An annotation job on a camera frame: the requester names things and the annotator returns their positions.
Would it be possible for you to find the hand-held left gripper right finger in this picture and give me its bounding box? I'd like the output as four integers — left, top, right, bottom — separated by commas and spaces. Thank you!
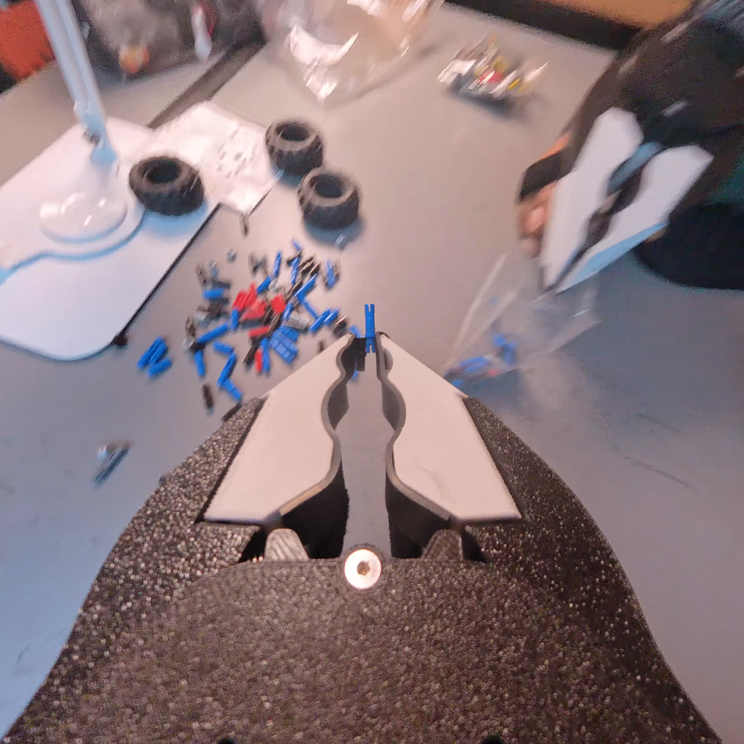
372, 334, 523, 525

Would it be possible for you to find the person's right hand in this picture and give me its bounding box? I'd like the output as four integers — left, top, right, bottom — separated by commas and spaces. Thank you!
519, 191, 554, 244

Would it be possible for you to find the small bag of coloured parts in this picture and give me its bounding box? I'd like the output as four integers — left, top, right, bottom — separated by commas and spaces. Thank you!
439, 39, 549, 103

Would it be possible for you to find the white sticker sheet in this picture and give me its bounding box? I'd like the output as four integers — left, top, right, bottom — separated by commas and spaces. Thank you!
152, 102, 282, 216

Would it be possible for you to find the crumpled clear plastic bag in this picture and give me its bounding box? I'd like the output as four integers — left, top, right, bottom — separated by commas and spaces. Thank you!
258, 0, 445, 103

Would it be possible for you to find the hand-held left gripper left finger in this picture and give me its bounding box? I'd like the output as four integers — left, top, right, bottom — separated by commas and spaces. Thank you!
204, 338, 357, 527

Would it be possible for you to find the black toy tyre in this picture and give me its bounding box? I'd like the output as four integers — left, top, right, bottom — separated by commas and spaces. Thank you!
128, 157, 207, 217
264, 120, 325, 175
298, 169, 361, 230

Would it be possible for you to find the grey desk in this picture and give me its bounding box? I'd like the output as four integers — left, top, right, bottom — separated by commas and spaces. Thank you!
0, 0, 744, 744

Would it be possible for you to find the black padded armrest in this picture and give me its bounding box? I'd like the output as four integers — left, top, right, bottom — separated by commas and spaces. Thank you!
634, 198, 744, 291

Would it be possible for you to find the large pile of toy pins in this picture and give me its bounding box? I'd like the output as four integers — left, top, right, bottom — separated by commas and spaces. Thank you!
138, 239, 350, 408

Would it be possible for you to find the white desk lamp stand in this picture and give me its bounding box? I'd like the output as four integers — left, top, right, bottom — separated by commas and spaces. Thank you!
0, 0, 222, 361

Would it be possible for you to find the grey toy connector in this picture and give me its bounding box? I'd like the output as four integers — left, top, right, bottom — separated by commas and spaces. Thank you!
93, 442, 131, 483

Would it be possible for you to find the clear plastic bag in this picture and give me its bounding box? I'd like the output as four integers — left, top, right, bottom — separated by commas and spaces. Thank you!
448, 250, 605, 390
258, 0, 445, 103

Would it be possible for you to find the small cluster of toy pins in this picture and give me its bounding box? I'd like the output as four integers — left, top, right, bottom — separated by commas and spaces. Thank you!
448, 335, 520, 384

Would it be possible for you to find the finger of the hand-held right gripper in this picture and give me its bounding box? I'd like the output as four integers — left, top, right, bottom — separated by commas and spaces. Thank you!
558, 146, 713, 293
540, 110, 649, 293

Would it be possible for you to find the toy truck set box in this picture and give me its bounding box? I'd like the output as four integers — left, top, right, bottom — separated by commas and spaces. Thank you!
70, 0, 266, 76

